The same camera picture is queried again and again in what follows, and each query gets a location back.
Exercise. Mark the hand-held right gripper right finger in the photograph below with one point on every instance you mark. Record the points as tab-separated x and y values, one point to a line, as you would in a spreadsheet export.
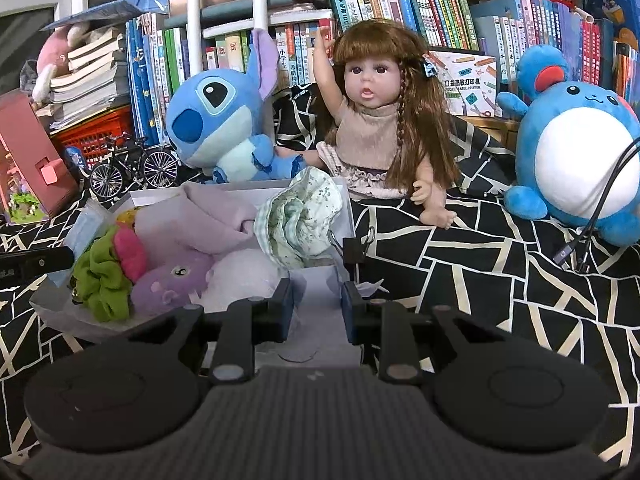
350	310

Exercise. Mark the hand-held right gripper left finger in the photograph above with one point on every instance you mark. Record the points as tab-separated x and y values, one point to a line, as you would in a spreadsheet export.
287	305

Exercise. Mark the white cardboard box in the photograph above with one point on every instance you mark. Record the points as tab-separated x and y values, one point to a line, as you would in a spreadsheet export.
320	305

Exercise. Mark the green scrunchie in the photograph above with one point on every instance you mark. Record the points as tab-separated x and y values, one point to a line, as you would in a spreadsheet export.
102	275

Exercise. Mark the green checked cloth hat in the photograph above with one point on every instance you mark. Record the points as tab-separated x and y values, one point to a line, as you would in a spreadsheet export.
300	215

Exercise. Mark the pink scrunchie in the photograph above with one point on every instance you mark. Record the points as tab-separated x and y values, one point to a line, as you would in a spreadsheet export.
131	255

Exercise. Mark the gold sequin ball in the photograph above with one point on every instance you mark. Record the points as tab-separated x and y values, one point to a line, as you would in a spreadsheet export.
127	216

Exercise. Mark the mauve cloth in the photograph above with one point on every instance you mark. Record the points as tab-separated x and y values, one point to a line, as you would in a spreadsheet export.
210	215

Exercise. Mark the purple plush toy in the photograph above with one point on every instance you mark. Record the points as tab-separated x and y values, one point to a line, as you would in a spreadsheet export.
170	280

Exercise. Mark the light blue face mask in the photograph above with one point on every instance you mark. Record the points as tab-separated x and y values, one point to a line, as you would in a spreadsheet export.
87	230

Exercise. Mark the pink model house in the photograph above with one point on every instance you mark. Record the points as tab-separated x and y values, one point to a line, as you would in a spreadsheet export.
30	160

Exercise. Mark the small blue tin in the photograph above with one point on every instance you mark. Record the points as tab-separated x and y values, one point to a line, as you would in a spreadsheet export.
76	159

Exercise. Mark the miniature black bicycle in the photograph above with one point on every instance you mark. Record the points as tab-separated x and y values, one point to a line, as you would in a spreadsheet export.
135	165

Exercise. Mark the red plastic crate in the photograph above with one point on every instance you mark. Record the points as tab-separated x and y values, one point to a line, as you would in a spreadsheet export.
100	135

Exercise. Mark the long-haired baby doll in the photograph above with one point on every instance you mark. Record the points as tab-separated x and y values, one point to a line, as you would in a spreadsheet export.
370	135

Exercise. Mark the stack of flat-lying books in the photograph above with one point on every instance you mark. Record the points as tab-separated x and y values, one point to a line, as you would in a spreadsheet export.
90	80

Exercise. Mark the blue alien plush toy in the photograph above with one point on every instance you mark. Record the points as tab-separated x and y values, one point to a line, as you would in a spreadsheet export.
220	110

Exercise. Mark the pink bunny plush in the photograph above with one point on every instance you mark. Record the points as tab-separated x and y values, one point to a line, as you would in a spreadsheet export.
55	55

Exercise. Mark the row of blue green books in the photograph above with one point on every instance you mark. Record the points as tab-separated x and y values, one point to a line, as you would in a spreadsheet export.
160	70

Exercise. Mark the white label printer box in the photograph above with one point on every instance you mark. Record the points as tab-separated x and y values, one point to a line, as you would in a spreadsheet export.
465	85

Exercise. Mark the round blue white plush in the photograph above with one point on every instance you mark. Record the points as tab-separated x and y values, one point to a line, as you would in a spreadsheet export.
575	155

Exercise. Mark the row of slanted colourful books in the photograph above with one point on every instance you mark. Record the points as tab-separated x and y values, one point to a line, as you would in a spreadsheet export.
400	15

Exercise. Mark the row of blue red books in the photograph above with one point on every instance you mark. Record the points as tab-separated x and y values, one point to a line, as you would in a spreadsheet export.
540	35

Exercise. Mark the blue cartoon carton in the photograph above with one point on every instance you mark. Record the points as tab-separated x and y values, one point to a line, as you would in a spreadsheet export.
612	0

